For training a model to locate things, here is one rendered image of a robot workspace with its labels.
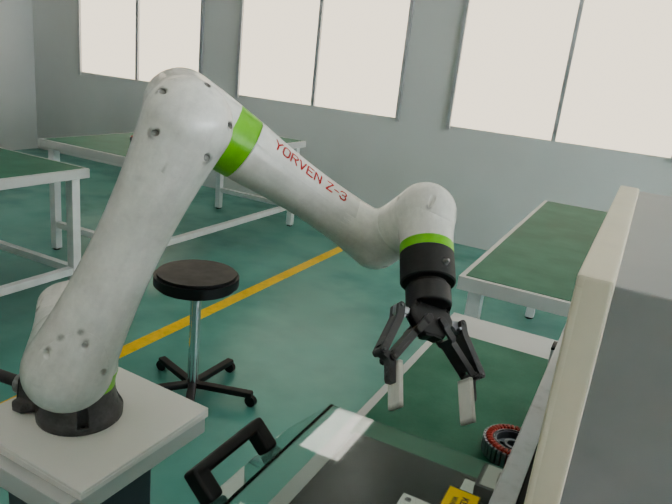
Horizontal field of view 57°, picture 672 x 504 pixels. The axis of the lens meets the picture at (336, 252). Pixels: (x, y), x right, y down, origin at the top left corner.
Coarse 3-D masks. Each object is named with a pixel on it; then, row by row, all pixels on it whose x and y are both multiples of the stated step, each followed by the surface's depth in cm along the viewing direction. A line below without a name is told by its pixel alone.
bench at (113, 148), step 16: (48, 144) 396; (64, 144) 389; (80, 144) 393; (96, 144) 399; (112, 144) 405; (128, 144) 412; (288, 144) 501; (304, 144) 524; (112, 160) 373; (224, 192) 567; (240, 192) 560; (272, 208) 515; (64, 224) 412; (224, 224) 454; (288, 224) 542; (176, 240) 410
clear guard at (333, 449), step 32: (320, 416) 66; (352, 416) 67; (288, 448) 60; (320, 448) 60; (352, 448) 61; (384, 448) 62; (416, 448) 62; (448, 448) 63; (256, 480) 55; (288, 480) 55; (320, 480) 56; (352, 480) 56; (384, 480) 57; (416, 480) 57; (448, 480) 58; (480, 480) 58
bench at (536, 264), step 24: (528, 216) 328; (552, 216) 333; (576, 216) 340; (600, 216) 347; (504, 240) 273; (528, 240) 277; (552, 240) 282; (576, 240) 287; (480, 264) 234; (504, 264) 237; (528, 264) 241; (552, 264) 244; (576, 264) 248; (480, 288) 216; (504, 288) 212; (528, 288) 213; (552, 288) 216; (480, 312) 226; (528, 312) 390; (552, 312) 207
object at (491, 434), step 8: (496, 424) 120; (504, 424) 120; (488, 432) 117; (496, 432) 118; (504, 432) 119; (512, 432) 119; (488, 440) 115; (496, 440) 115; (504, 440) 117; (512, 440) 117; (488, 448) 115; (496, 448) 113; (504, 448) 113; (488, 456) 114; (496, 456) 113; (504, 456) 112; (496, 464) 113; (504, 464) 113
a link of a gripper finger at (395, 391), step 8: (400, 360) 91; (400, 368) 90; (400, 376) 90; (392, 384) 90; (400, 384) 89; (392, 392) 90; (400, 392) 88; (392, 400) 89; (400, 400) 88; (392, 408) 89
